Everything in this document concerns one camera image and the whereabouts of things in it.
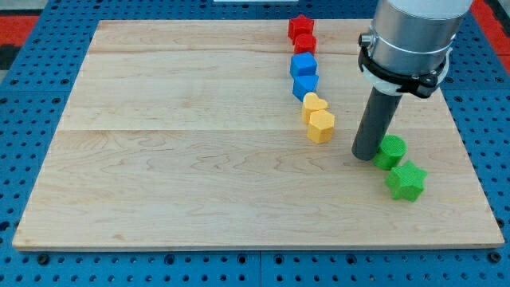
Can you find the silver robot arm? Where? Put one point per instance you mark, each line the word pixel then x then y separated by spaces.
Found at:
pixel 405 50

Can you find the green star block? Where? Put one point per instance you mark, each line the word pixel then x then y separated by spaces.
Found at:
pixel 406 181

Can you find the wooden board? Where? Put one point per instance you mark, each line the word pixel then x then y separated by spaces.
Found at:
pixel 185 135

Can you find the yellow heart block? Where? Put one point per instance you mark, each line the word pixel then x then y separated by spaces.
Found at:
pixel 311 103

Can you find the red cylinder block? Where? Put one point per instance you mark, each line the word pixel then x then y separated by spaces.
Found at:
pixel 305 43

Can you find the blue cube block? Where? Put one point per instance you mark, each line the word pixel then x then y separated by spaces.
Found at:
pixel 303 64

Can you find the green cylinder block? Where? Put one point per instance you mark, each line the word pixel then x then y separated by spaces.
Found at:
pixel 390 152

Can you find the blue triangle block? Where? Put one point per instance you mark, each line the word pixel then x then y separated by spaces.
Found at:
pixel 304 84

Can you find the yellow hexagon block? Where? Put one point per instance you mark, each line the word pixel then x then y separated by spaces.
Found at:
pixel 321 126

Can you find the red star block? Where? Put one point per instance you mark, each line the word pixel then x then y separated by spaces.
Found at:
pixel 300 25

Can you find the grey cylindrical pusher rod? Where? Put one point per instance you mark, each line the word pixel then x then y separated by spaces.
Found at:
pixel 376 119

